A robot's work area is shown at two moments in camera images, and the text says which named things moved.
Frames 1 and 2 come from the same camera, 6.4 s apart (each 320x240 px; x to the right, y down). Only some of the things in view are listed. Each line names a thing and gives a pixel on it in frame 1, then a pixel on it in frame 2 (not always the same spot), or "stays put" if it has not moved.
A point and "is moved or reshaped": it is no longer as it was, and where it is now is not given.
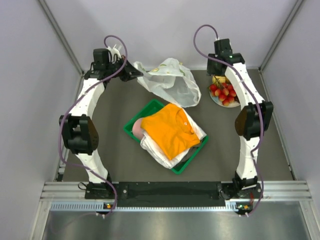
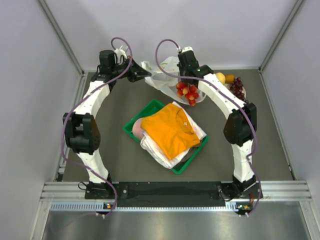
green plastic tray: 154,106 stays put
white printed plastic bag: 172,80 is moved or reshaped
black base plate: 197,194 stays put
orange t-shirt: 170,129 stays put
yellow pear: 219,79 stays put
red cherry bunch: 226,93 is moved or reshaped
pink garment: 137,130 stays put
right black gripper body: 212,68 to 182,71
